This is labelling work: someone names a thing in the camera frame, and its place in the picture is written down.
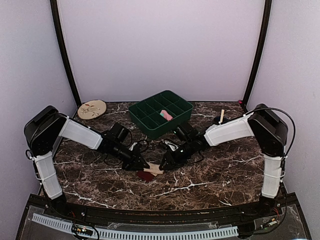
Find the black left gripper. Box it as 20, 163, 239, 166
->
110, 141, 149, 170

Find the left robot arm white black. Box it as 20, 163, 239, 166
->
23, 105, 150, 218

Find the black frame post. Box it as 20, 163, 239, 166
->
49, 0, 82, 107
239, 0, 273, 109

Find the white slotted cable duct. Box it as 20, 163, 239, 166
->
31, 213, 239, 240

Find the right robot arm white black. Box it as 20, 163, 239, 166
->
159, 103, 292, 217

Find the round beige floral coaster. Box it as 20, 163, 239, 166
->
77, 100, 107, 120

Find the dark blue mug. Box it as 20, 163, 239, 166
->
213, 116, 230, 125

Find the right black frame post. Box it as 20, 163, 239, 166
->
239, 0, 273, 109

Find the small circuit board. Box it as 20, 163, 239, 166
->
71, 225, 94, 236

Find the beige striped sock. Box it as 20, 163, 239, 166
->
136, 163, 164, 183

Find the green compartment tray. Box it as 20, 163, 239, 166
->
128, 90, 194, 140

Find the wooden stick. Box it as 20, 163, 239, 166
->
219, 109, 225, 124

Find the left black frame post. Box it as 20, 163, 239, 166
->
49, 0, 82, 107

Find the pink patterned sock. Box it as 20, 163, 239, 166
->
160, 109, 173, 121

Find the black front rail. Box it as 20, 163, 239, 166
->
58, 202, 260, 225

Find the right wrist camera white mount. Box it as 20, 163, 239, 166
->
163, 140, 178, 151

